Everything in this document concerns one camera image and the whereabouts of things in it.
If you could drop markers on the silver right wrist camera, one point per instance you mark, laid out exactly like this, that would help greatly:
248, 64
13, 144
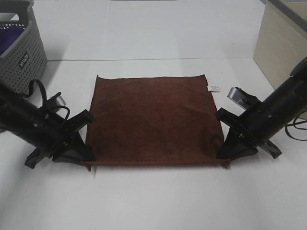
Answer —
239, 97

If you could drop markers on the grey perforated laundry basket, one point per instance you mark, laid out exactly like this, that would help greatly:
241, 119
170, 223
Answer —
25, 59

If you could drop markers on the brown towel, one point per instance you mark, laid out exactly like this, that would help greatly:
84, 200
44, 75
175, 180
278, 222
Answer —
161, 121

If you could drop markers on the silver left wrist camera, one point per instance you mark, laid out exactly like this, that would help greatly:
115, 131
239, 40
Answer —
60, 99

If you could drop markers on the beige storage bin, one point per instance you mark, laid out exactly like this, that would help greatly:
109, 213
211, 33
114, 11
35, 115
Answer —
282, 39

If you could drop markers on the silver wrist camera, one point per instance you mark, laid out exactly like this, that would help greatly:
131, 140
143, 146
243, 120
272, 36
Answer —
239, 97
60, 99

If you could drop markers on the purple towel in basket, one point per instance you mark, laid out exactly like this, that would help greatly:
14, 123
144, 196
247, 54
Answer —
10, 37

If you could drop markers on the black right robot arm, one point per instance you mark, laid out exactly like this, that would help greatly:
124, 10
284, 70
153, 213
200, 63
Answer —
261, 120

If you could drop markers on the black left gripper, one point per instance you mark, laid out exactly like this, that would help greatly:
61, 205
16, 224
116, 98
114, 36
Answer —
56, 138

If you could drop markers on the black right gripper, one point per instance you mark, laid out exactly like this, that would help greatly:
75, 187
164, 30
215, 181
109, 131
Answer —
240, 142

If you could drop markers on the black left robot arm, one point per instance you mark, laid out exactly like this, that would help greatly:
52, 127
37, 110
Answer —
14, 104

